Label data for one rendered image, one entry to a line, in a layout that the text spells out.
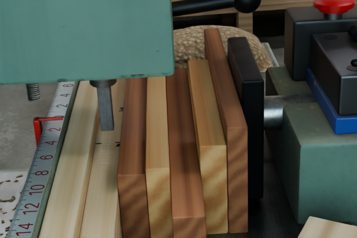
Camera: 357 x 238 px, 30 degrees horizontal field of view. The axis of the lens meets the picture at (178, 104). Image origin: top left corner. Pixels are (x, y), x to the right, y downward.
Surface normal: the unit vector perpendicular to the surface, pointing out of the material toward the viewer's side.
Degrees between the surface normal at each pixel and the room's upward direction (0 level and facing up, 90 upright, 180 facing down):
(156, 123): 0
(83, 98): 0
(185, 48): 39
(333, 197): 90
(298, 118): 0
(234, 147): 90
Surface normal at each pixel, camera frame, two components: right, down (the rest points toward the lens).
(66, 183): -0.04, -0.91
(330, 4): -0.25, -0.46
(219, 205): 0.04, 0.41
